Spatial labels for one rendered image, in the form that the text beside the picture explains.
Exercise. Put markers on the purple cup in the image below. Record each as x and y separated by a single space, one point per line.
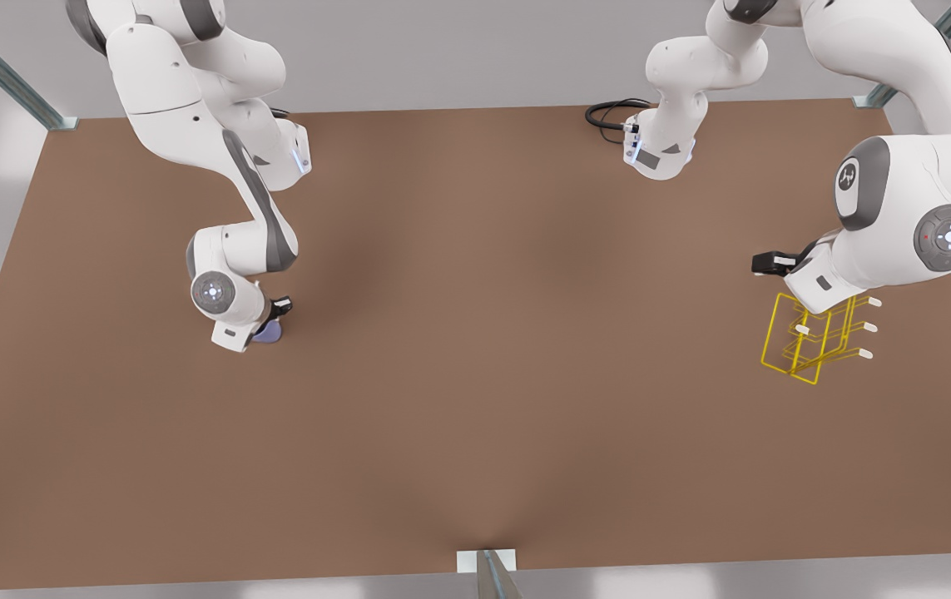
268 334

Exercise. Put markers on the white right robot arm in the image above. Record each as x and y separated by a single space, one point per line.
192 100

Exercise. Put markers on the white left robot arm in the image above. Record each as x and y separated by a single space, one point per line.
899 191

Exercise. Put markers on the silver frame post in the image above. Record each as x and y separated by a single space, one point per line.
1 71
924 54
492 574

